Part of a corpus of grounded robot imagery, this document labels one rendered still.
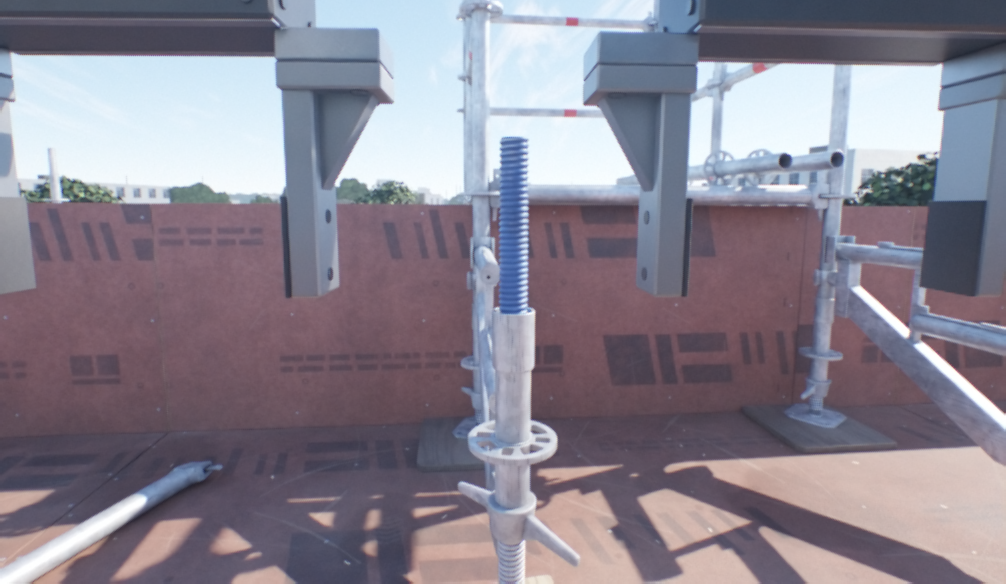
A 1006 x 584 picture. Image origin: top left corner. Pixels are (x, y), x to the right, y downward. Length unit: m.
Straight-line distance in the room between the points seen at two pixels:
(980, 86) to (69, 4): 0.35
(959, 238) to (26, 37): 0.39
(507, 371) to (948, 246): 0.49
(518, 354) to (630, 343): 1.09
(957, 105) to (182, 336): 1.76
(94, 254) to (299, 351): 0.65
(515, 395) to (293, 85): 0.53
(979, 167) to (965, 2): 0.07
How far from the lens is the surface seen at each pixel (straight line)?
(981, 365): 2.51
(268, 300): 1.68
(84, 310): 1.93
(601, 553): 1.17
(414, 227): 1.56
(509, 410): 0.69
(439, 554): 1.16
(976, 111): 0.29
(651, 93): 0.21
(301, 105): 0.21
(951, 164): 0.30
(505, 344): 0.65
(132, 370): 1.90
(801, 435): 1.81
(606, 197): 1.50
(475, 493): 0.83
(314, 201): 0.21
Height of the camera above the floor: 0.69
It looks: 7 degrees down
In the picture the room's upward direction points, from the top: straight up
